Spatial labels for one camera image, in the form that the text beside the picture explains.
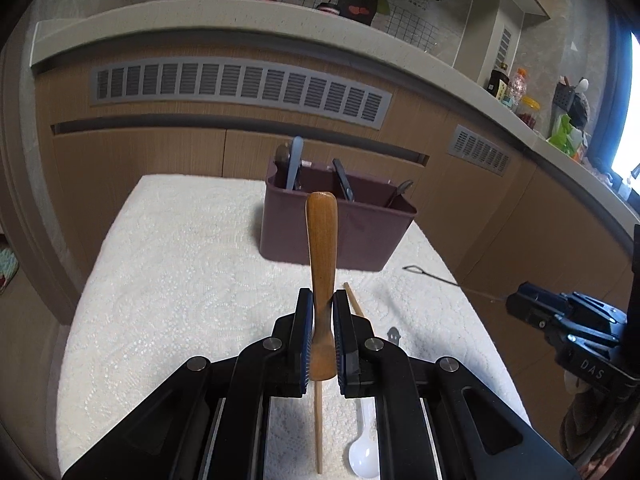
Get white plastic spoon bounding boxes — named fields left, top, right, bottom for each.
left=348, top=398, right=380, bottom=479

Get stainless steel spoon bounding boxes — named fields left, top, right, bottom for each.
left=385, top=180, right=413, bottom=209

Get black handled peeler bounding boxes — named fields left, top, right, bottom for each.
left=332, top=158, right=355, bottom=202

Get wooden spoon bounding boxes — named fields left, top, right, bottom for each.
left=305, top=192, right=337, bottom=382

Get blue plastic spoon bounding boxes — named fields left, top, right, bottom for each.
left=285, top=136, right=304, bottom=191

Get white lace tablecloth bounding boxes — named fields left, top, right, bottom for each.
left=56, top=174, right=524, bottom=469

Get green packaged goods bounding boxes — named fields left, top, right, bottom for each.
left=547, top=114, right=588, bottom=162

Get short grey vent grille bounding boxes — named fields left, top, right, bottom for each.
left=448, top=125, right=511, bottom=176

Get maroon plastic utensil caddy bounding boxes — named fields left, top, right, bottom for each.
left=258, top=156, right=419, bottom=271

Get yellow lid jar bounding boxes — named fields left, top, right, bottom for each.
left=516, top=96, right=540, bottom=130

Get dark utensil rack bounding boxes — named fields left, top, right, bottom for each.
left=552, top=76, right=590, bottom=129

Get orange cap drink bottle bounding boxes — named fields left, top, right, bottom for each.
left=506, top=67, right=527, bottom=110

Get dark soy sauce bottle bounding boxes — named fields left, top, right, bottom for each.
left=486, top=62, right=509, bottom=101

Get long grey vent grille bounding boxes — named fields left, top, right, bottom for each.
left=90, top=56, right=392, bottom=129

